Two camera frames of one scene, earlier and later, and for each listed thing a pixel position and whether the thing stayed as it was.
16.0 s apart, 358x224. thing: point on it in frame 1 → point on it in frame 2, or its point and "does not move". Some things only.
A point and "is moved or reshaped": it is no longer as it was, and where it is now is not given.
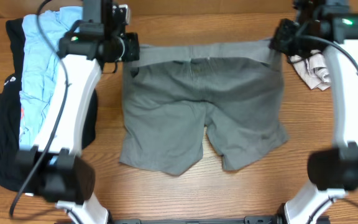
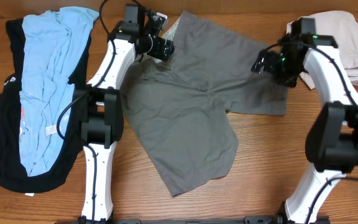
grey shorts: x=173 y=91 is moved or reshaped
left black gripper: x=128 y=38 → x=157 y=50
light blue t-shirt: x=39 y=63 does not move
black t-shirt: x=3 y=167 does not move
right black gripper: x=280 y=42 → x=289 y=78
